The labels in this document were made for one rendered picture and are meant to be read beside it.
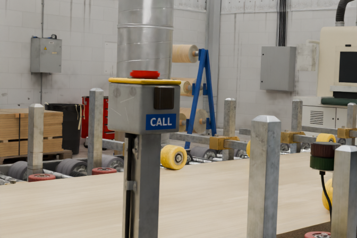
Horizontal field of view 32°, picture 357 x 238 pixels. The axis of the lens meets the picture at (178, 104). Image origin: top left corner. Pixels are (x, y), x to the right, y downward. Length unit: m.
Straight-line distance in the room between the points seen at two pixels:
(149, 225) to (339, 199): 0.49
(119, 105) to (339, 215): 0.57
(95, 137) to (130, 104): 1.32
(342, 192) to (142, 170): 0.51
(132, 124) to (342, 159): 0.53
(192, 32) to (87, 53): 2.70
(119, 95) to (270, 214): 0.35
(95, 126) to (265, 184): 1.18
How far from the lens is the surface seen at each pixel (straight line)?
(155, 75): 0.81
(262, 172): 1.00
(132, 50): 5.18
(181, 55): 8.44
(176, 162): 2.09
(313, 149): 1.23
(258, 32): 11.90
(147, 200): 0.83
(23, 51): 9.37
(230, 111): 2.56
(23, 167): 2.46
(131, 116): 0.79
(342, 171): 1.21
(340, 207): 1.23
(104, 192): 1.70
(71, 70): 9.93
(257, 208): 1.02
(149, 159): 0.82
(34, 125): 1.98
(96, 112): 2.11
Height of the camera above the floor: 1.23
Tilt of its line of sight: 3 degrees down
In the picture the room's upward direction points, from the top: 2 degrees clockwise
